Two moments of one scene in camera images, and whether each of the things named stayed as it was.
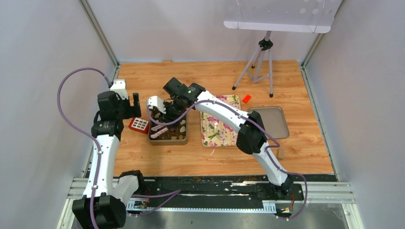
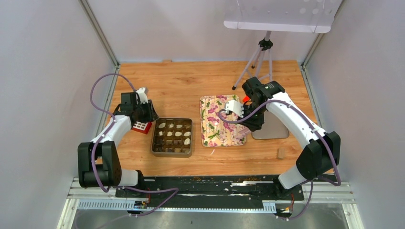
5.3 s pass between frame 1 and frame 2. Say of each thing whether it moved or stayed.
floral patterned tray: stayed
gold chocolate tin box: moved
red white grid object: stayed
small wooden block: stayed
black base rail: stayed
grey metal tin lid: stayed
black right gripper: moved
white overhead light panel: stayed
